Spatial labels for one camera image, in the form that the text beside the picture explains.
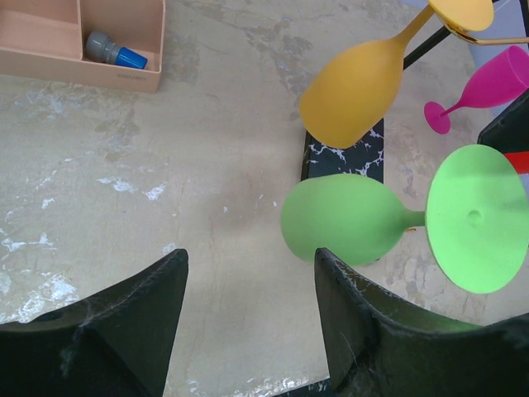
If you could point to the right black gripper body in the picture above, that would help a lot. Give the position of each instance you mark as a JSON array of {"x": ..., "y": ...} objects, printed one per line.
[{"x": 519, "y": 161}]

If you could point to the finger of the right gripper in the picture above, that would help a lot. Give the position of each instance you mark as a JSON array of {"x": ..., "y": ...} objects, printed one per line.
[{"x": 509, "y": 131}]

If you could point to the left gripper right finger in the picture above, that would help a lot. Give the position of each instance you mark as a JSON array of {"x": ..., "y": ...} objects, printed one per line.
[{"x": 379, "y": 344}]

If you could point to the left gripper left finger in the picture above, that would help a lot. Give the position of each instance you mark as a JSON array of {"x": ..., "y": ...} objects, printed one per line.
[{"x": 117, "y": 342}]

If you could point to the magenta plastic wine glass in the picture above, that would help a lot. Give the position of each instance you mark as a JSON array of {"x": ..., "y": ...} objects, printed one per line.
[{"x": 498, "y": 81}]

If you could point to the green plastic wine glass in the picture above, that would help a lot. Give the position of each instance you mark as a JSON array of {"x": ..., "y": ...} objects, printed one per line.
[{"x": 476, "y": 218}]

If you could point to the black marble rack base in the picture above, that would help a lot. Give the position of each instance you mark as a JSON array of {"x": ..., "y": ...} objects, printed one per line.
[{"x": 343, "y": 159}]

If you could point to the yellow plastic wine glass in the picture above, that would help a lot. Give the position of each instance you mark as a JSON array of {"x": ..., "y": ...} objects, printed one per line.
[{"x": 357, "y": 87}]

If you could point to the grey blue marker cap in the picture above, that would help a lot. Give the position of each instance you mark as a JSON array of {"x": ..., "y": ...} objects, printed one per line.
[{"x": 101, "y": 48}]

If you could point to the peach plastic desk organizer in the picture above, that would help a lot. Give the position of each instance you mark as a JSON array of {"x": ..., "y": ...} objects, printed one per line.
[{"x": 46, "y": 40}]

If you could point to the gold wire glass rack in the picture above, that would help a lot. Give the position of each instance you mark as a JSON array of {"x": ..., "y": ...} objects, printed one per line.
[{"x": 465, "y": 36}]

